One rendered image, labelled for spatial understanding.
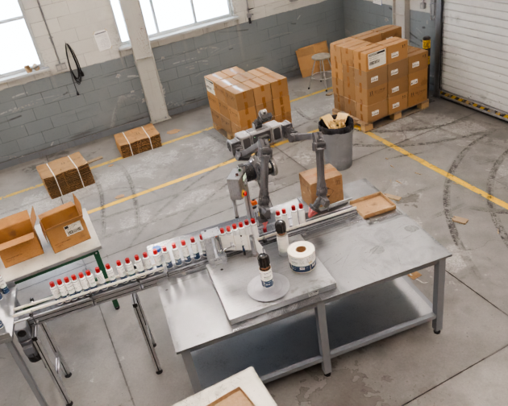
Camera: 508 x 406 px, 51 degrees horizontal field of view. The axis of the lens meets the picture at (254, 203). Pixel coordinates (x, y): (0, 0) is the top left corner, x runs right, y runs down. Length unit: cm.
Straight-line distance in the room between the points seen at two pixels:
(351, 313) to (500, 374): 117
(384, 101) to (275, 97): 154
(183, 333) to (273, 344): 91
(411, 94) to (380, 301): 424
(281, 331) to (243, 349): 35
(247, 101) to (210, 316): 422
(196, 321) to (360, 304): 150
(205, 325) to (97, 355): 158
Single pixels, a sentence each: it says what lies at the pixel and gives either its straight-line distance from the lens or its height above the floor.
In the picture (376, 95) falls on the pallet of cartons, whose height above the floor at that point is 51.
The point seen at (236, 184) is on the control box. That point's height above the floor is 143.
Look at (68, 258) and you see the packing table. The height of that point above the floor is 78.
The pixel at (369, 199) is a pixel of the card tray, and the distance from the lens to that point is 478.
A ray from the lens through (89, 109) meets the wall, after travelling 922.
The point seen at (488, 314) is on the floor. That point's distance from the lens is 495.
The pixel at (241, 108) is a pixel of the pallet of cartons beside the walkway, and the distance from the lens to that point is 745.
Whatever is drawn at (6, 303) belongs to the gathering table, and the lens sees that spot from 463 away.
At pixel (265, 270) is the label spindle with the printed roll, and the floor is 107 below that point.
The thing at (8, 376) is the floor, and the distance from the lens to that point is 537.
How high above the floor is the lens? 342
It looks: 32 degrees down
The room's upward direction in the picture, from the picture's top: 10 degrees counter-clockwise
